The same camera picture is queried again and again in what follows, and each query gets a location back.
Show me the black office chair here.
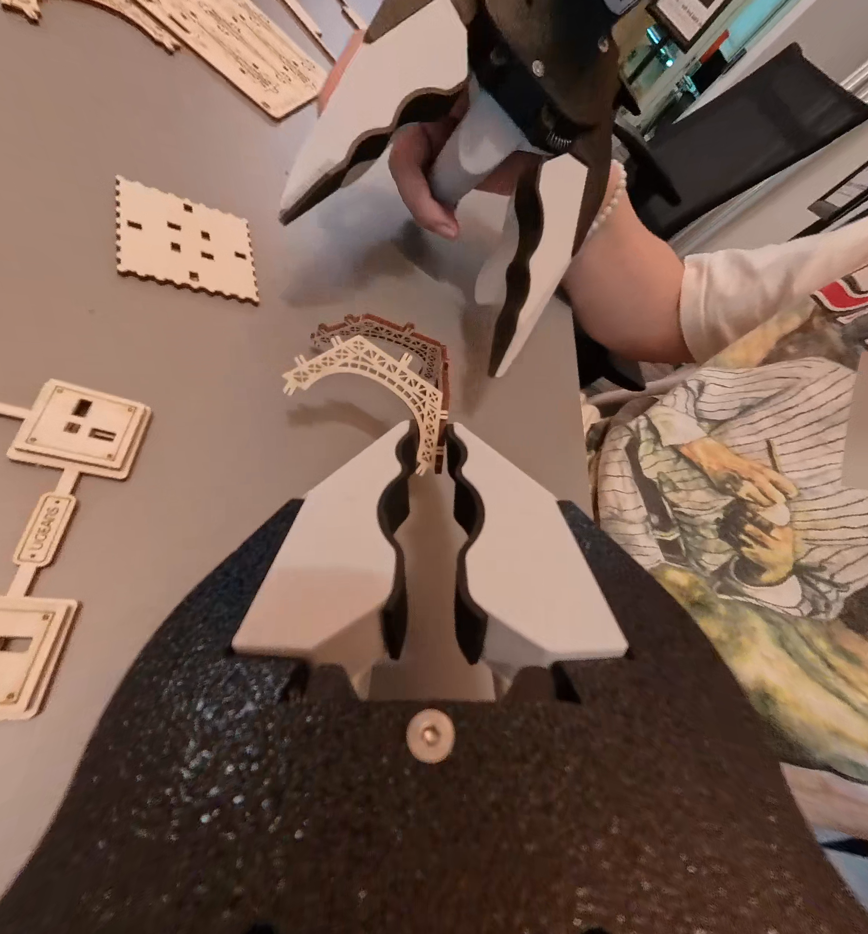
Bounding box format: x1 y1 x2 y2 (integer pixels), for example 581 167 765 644
612 42 868 245

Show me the person's printed shirt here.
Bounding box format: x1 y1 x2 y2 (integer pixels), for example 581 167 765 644
583 210 868 782

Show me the framed picture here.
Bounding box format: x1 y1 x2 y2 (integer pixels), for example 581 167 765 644
645 0 730 52

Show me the single wooden lattice arch piece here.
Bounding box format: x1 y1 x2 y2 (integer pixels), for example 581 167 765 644
282 336 449 477

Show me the square slotted wooden plate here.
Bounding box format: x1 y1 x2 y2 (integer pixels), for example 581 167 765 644
115 174 261 307

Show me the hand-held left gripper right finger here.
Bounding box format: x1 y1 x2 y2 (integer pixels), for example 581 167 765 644
444 421 630 687

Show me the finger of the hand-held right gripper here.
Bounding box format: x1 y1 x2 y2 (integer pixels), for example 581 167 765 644
279 0 473 226
474 130 617 378

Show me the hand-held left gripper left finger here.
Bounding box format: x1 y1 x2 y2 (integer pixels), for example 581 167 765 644
231 421 414 698

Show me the person's right hand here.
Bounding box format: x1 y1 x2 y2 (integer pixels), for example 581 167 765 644
389 89 530 239

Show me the wooden parts sheet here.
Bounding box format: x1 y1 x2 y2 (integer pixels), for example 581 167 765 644
0 0 187 55
133 0 330 121

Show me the grey desk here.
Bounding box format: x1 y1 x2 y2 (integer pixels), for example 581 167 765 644
0 0 597 898

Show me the person's right forearm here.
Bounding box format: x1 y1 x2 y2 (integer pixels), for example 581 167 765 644
561 193 697 366

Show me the pearl bracelet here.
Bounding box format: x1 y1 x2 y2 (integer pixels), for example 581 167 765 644
587 159 629 238

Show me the wooden frame with square pads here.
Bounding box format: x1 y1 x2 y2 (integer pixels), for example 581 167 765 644
0 378 152 725

